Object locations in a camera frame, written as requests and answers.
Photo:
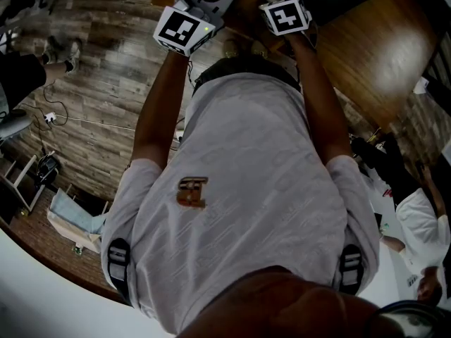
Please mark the person's head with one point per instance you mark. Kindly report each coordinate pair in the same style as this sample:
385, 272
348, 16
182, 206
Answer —
282, 305

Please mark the person's right forearm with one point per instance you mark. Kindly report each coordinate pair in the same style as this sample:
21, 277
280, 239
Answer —
317, 100

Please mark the grey round stool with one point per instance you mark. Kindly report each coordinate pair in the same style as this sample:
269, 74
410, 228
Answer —
14, 123

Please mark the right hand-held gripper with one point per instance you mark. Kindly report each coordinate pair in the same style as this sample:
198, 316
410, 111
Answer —
285, 16

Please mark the white power strip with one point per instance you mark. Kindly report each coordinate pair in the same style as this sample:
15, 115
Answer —
50, 117

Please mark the person's dark trousers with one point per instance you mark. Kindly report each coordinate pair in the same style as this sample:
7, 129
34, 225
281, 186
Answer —
246, 65

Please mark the person's left olive shoe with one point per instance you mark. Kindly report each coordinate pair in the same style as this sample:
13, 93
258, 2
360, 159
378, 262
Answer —
231, 48

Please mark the person's left forearm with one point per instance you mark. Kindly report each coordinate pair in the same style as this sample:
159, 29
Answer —
160, 111

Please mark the small green circuit board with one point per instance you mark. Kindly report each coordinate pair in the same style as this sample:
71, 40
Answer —
77, 250

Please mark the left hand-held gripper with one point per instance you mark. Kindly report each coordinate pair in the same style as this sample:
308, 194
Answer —
176, 30

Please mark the person's white T-shirt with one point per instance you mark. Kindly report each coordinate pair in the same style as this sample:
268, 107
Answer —
246, 188

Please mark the person's right olive shoe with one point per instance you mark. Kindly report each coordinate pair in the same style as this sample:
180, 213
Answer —
259, 48

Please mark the person's olive shoe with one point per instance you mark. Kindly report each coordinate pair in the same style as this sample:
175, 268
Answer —
231, 48
259, 48

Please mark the light blue plastic bag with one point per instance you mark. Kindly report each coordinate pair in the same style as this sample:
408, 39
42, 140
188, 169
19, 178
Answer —
70, 210

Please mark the black head-worn camera headset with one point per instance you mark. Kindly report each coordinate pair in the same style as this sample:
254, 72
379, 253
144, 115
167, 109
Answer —
415, 312

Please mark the white paper bag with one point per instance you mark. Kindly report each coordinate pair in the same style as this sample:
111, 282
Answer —
81, 239

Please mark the black backpack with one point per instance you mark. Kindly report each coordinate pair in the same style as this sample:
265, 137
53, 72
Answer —
380, 160

